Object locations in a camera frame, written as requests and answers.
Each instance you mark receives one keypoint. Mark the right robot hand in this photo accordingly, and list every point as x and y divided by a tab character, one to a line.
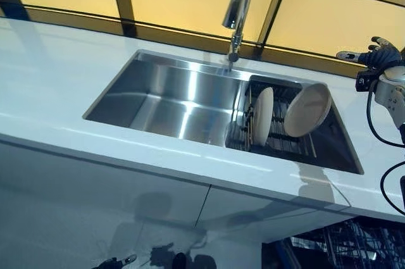
381	55

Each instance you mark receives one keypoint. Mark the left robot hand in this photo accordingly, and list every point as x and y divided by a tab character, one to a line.
117	262

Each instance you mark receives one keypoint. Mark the deep cream plate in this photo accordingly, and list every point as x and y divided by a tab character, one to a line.
303	114

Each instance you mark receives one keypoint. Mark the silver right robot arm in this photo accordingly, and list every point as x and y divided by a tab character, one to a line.
392	88

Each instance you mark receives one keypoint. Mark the black robot left foot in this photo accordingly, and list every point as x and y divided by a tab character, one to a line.
180	262

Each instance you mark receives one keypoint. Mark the white cabinet door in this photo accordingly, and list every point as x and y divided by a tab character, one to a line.
79	193
253	215

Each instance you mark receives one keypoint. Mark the black sink dish rack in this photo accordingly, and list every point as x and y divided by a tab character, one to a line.
278	129

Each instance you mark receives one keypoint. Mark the chrome kitchen faucet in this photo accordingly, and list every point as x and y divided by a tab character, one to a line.
240	0

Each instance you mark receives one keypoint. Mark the stainless steel sink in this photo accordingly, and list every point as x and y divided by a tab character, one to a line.
164	101

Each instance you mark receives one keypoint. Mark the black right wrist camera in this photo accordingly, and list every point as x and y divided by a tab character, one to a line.
365	80

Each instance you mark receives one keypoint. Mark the dark window frame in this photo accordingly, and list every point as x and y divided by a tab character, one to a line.
125	0

